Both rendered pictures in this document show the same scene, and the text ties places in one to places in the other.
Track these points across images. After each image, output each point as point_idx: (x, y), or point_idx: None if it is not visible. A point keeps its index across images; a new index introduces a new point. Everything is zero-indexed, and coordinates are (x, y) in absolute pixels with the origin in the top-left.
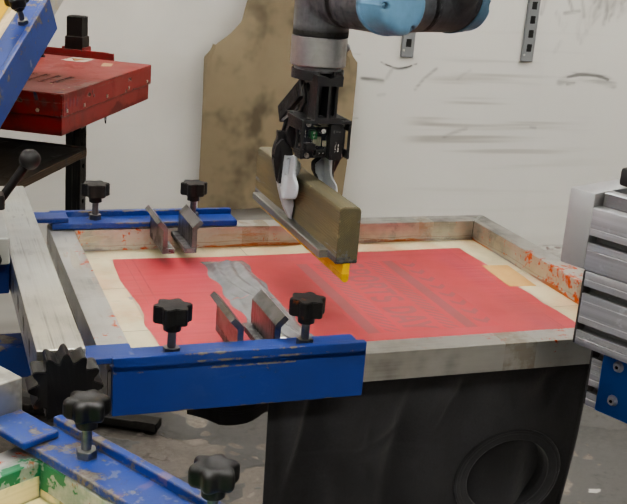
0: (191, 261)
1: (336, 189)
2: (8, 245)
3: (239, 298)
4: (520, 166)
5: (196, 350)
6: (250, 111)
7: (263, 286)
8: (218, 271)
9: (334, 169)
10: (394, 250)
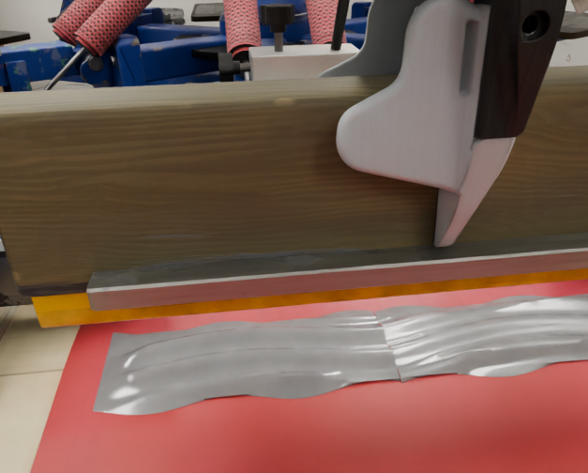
0: None
1: (338, 129)
2: (251, 65)
3: (375, 319)
4: None
5: None
6: None
7: (462, 360)
8: (529, 300)
9: (514, 86)
10: None
